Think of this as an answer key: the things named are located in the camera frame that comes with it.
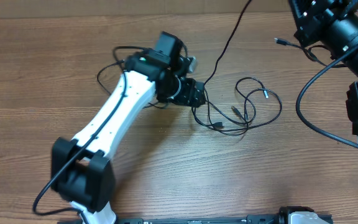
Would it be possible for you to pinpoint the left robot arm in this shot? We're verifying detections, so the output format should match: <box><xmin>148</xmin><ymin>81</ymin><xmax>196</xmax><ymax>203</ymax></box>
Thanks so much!
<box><xmin>50</xmin><ymin>32</ymin><xmax>206</xmax><ymax>223</ymax></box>

